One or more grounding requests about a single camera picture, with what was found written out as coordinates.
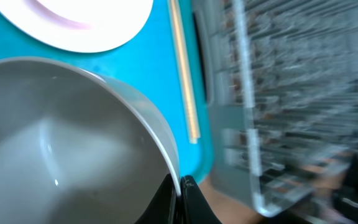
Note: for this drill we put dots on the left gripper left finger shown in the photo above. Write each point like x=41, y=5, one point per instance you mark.
x=162, y=208

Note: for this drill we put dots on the large pink plate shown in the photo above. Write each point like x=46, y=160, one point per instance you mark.
x=84, y=26

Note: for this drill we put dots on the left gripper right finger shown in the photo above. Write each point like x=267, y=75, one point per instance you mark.
x=194, y=207

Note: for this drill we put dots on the teal serving tray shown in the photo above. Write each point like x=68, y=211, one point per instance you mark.
x=148, y=63

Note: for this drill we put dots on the grey dishwasher rack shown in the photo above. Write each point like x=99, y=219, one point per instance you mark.
x=281, y=84

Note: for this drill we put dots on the wooden chopstick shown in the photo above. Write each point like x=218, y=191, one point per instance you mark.
x=184, y=71

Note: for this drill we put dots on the grey bowl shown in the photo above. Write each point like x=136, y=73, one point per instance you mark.
x=76, y=147

